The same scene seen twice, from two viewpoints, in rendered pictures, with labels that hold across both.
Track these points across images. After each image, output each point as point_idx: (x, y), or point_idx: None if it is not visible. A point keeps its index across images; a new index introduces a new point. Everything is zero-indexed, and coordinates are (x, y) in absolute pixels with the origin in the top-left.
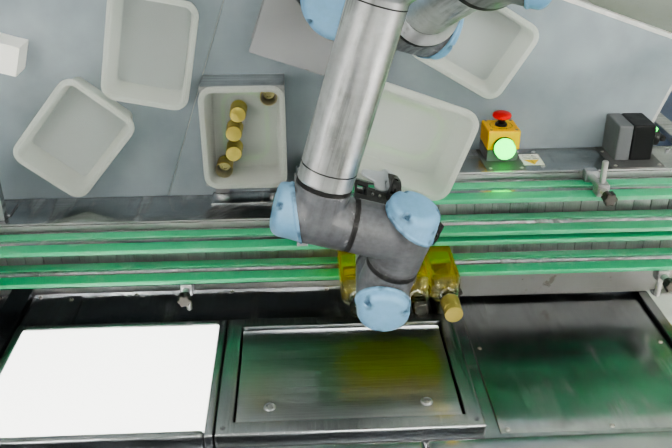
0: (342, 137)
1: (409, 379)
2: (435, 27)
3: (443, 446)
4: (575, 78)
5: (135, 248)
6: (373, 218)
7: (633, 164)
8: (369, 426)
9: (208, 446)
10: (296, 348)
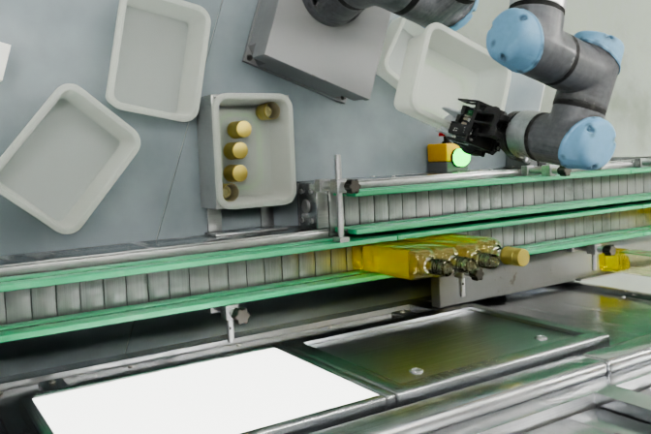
0: None
1: (505, 333)
2: None
3: (599, 352)
4: None
5: (175, 263)
6: (582, 41)
7: None
8: (526, 355)
9: None
10: (376, 342)
